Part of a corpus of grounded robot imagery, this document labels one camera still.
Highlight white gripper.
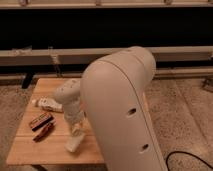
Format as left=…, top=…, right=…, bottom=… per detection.
left=64, top=104, right=84, bottom=133

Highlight white sponge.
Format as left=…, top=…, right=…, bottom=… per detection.
left=65, top=133, right=85, bottom=153

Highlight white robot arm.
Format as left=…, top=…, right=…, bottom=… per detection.
left=54, top=46, right=168, bottom=171

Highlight brown candy bar box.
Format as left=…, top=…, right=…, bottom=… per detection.
left=29, top=113, right=54, bottom=131

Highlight white tube package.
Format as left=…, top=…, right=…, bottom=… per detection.
left=32, top=98, right=63, bottom=113

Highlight wooden table board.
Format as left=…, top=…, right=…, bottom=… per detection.
left=6, top=78, right=104, bottom=165

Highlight long metal rail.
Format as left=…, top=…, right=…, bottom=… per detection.
left=0, top=46, right=213, bottom=66

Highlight black cable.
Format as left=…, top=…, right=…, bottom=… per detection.
left=165, top=150, right=213, bottom=171

